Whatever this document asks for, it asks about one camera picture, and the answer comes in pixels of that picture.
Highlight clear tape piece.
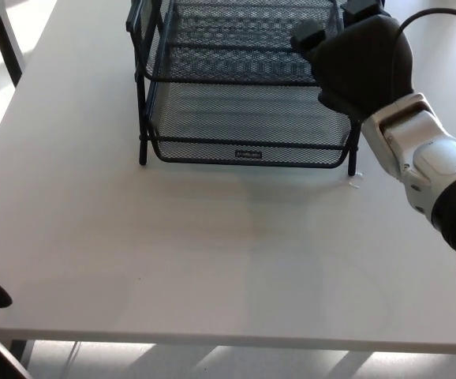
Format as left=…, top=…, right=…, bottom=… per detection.
left=342, top=168, right=366, bottom=190

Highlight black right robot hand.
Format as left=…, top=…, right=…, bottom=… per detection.
left=290, top=0, right=415, bottom=119

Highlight black mesh tray with label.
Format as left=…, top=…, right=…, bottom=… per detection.
left=147, top=77, right=354, bottom=171

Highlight dark grey table leg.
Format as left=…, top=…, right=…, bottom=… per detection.
left=9, top=338, right=36, bottom=370

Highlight white side table dark legs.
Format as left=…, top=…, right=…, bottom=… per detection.
left=0, top=0, right=28, bottom=90

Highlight black wire tray rack frame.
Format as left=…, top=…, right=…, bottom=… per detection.
left=125, top=0, right=366, bottom=178

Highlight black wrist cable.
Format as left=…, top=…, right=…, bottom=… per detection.
left=388, top=8, right=456, bottom=48

